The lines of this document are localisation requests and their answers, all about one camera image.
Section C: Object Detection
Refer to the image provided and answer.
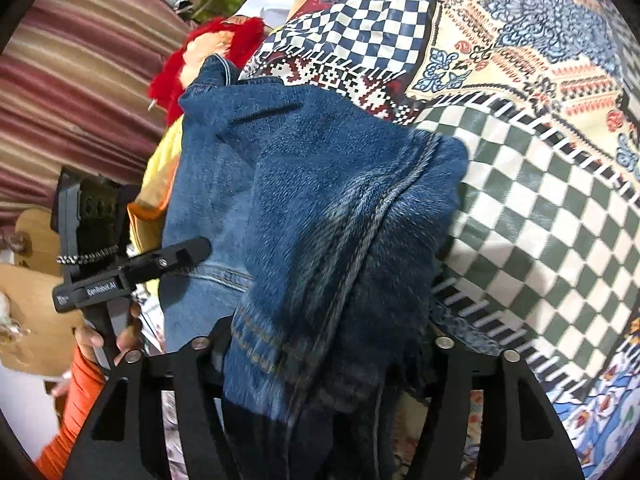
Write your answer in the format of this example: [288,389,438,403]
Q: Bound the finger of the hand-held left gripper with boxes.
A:
[121,236,212,287]

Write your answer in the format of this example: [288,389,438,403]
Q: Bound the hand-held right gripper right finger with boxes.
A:
[406,324,586,480]

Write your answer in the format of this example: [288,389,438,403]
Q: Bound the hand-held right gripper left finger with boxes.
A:
[62,317,237,480]

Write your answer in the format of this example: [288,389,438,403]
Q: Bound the blue denim jeans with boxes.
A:
[160,55,471,480]

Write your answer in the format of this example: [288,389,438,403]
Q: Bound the person's left forearm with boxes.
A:
[34,345,108,480]

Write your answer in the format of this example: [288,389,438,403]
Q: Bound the person's left hand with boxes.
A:
[75,302,146,368]

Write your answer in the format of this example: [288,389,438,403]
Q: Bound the light wooden furniture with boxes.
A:
[0,207,92,376]

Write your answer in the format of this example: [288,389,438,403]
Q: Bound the striped curtain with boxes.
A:
[0,0,201,226]

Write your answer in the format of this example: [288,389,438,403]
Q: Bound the red and yellow plush toy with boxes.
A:
[127,16,266,261]

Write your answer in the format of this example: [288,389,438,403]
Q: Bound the patchwork printed bedsheet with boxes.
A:
[140,0,640,480]

